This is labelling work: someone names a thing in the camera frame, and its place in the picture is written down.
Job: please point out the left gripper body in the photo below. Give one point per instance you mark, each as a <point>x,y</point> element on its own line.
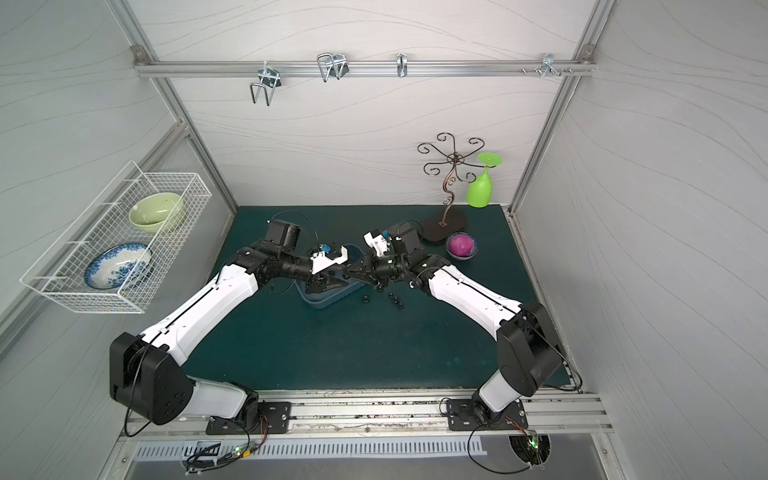
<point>324,278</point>

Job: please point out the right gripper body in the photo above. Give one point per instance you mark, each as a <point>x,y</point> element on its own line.
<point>372,270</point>

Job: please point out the blue plastic storage box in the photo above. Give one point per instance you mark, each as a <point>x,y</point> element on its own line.
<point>321,300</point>

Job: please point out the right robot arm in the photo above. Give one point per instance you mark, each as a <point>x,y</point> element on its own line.
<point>528,347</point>

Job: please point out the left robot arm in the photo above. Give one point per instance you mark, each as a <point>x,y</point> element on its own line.
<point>145,370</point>

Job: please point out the black nut cluster right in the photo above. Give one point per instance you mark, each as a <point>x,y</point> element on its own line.
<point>396,300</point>

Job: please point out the green table mat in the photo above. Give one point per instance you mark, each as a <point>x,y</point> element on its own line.
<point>275,341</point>

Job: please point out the dark metal jewelry stand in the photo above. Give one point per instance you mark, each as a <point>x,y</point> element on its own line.
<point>452,167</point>

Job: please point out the purple ball in bowl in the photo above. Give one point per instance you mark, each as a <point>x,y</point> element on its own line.
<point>461,246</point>

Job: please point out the green plastic goblet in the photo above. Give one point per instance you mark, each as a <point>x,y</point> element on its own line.
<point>480,190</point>

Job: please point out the green ceramic bowl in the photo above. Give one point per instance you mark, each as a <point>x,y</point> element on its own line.
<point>158,213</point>

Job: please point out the blue white patterned bowl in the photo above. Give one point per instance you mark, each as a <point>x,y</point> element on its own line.
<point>123,266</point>

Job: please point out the metal hook centre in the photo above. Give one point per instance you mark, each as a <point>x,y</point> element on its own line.
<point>332,65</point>

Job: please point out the metal double hook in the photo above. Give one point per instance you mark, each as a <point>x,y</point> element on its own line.
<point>268,80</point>

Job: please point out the small metal hook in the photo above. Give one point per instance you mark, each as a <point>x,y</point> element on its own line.
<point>401,65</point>

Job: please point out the metal hook right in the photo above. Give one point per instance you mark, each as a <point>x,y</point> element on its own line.
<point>547,68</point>

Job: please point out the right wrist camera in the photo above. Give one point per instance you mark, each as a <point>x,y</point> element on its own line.
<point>379,242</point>

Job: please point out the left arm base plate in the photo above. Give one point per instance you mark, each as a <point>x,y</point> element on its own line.
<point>272,418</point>

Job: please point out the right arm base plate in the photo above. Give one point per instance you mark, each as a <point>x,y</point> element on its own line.
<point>465,414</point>

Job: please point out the aluminium front rail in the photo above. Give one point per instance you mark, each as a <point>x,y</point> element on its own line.
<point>419,412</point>

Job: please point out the aluminium rail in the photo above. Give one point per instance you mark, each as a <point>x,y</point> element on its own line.
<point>357,68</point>
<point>419,412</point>

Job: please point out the white wire basket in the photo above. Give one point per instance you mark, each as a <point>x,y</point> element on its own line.
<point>58,274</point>

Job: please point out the aluminium top rail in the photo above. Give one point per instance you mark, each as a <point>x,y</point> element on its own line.
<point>357,68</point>

